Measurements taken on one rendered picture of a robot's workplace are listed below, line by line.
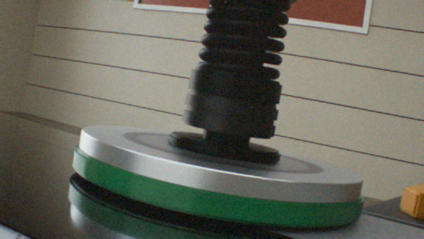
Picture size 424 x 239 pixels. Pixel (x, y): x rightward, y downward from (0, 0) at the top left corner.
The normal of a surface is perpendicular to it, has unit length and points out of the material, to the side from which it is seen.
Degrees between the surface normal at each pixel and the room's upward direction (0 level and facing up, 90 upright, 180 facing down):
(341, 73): 90
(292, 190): 90
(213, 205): 90
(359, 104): 90
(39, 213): 0
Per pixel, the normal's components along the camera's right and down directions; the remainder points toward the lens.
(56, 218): 0.18, -0.98
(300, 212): 0.40, 0.12
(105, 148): -0.70, -0.09
